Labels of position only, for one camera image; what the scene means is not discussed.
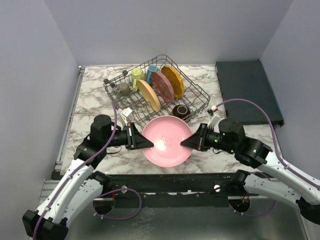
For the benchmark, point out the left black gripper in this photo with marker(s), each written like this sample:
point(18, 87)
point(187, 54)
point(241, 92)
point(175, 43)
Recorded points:
point(135, 140)

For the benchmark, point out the yellow pink rimmed plate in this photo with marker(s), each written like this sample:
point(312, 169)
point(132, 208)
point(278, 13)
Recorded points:
point(149, 95)

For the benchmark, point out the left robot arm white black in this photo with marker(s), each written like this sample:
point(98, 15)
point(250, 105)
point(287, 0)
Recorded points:
point(82, 183)

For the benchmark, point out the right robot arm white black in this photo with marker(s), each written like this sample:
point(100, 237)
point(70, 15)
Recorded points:
point(294, 187)

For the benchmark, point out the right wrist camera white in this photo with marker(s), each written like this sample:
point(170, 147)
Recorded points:
point(213, 116)

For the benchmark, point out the dark blue flat box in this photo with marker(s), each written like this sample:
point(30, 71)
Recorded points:
point(247, 80)

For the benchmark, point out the pink round bear plate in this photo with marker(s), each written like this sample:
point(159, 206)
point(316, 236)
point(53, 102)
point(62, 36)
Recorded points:
point(166, 133)

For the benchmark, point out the orange polka dot plate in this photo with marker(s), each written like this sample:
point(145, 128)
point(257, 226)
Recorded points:
point(175, 79)

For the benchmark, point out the yellow green mug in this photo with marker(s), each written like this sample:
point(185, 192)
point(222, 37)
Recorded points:
point(136, 74)

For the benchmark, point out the dark brown cream bowl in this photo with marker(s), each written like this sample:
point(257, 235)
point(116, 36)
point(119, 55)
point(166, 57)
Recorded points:
point(182, 112)

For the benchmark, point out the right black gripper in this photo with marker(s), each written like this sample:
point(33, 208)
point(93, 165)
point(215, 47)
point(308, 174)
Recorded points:
point(195, 141)

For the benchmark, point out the brown plate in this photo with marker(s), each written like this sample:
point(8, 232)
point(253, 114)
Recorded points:
point(163, 86)

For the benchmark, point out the blue floral mug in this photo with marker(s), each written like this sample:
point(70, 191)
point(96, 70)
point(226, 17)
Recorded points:
point(150, 70)

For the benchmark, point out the grey wire dish rack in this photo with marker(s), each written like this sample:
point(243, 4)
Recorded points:
point(154, 88)

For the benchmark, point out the small grey cup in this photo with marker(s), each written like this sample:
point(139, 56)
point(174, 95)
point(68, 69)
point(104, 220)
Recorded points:
point(124, 89)

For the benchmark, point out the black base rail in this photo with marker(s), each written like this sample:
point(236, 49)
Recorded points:
point(169, 190)

